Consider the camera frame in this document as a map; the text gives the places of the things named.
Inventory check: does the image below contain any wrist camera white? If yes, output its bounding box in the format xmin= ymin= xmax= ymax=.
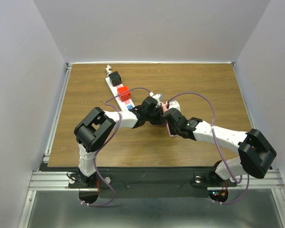
xmin=152 ymin=94 xmax=163 ymax=102
xmin=167 ymin=100 xmax=181 ymax=111

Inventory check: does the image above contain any pink power strip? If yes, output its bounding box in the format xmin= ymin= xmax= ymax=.
xmin=160 ymin=102 xmax=176 ymax=138

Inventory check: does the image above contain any white multicolour power strip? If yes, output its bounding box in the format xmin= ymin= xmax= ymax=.
xmin=105 ymin=76 xmax=136 ymax=112

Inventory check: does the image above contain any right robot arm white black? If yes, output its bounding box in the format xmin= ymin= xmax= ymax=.
xmin=163 ymin=108 xmax=277 ymax=185

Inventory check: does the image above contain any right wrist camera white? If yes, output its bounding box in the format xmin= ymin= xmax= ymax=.
xmin=167 ymin=100 xmax=181 ymax=111

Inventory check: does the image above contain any red cube socket plug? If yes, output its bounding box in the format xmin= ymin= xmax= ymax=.
xmin=117 ymin=85 xmax=131 ymax=102

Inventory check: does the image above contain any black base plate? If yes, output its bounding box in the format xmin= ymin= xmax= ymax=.
xmin=68 ymin=166 xmax=236 ymax=199

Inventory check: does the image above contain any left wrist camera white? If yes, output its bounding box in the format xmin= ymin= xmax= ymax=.
xmin=152 ymin=94 xmax=163 ymax=102

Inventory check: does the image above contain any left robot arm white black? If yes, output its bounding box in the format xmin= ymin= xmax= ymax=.
xmin=74 ymin=96 xmax=165 ymax=187

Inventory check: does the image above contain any black cube socket plug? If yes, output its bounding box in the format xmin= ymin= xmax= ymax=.
xmin=108 ymin=71 xmax=122 ymax=87

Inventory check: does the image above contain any aluminium frame rail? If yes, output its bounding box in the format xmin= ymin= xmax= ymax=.
xmin=28 ymin=170 xmax=285 ymax=191

